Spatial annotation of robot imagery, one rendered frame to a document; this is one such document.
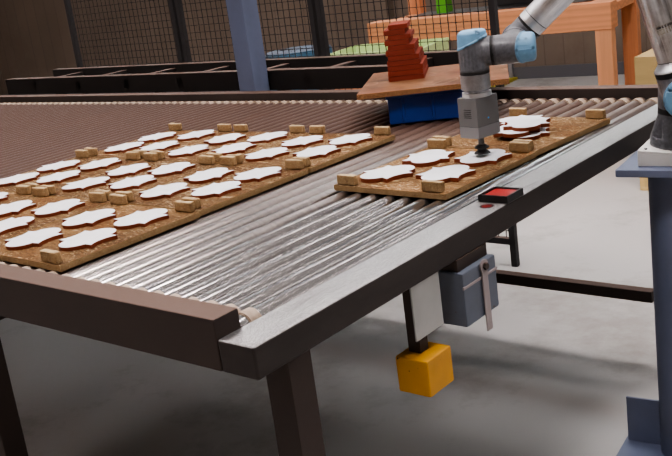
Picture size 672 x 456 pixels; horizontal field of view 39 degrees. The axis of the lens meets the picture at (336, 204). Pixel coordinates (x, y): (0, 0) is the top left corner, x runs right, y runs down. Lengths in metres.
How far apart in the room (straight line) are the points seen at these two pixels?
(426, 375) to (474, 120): 0.77
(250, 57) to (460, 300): 2.49
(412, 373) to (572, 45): 7.99
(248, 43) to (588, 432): 2.25
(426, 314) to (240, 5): 2.58
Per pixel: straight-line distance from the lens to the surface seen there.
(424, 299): 1.94
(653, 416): 2.97
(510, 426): 3.14
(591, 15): 6.16
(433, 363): 1.96
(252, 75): 4.32
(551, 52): 9.87
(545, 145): 2.62
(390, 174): 2.42
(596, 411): 3.21
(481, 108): 2.45
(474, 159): 2.48
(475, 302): 2.06
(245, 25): 4.30
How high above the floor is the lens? 1.51
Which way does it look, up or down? 15 degrees down
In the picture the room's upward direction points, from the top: 8 degrees counter-clockwise
